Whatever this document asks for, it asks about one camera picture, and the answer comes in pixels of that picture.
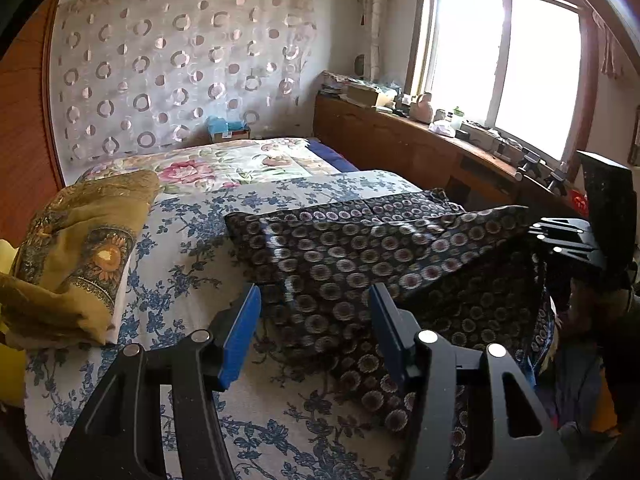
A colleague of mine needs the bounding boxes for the blue bed sheet edge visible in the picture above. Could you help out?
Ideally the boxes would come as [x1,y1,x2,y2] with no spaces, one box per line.
[308,139,358,172]

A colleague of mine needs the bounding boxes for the floral pink quilt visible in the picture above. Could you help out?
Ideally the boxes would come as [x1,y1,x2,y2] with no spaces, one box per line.
[80,138,338,195]

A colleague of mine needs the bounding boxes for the blue floral white sheet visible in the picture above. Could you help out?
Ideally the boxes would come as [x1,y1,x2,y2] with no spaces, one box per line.
[25,170,412,479]

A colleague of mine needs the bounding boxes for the circle patterned sheer curtain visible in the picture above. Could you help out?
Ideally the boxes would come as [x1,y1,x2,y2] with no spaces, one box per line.
[50,0,317,178]

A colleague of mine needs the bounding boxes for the blue tissue box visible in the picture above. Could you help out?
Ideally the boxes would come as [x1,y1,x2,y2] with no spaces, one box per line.
[206,116,250,143]

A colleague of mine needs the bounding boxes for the window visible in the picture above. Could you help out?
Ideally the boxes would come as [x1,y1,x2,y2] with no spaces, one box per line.
[406,0,598,167]

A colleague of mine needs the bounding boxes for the navy patterned silk garment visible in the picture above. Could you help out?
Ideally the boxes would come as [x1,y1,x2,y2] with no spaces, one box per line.
[223,186,559,480]

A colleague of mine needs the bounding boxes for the cardboard box on cabinet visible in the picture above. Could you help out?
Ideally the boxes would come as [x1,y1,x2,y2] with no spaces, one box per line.
[345,84,390,107]

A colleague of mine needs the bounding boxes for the olive gold folded cloth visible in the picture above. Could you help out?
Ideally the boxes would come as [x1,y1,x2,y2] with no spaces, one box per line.
[1,170,160,349]

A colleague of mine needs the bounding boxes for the wooden wardrobe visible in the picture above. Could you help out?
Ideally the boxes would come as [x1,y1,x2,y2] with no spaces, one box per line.
[1,0,64,246]

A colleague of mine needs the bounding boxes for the wooden window cabinet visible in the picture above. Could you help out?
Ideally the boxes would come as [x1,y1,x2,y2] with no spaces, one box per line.
[314,94,578,217]

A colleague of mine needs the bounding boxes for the yellow plush toy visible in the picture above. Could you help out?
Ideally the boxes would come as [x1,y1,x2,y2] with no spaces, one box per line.
[0,238,30,411]

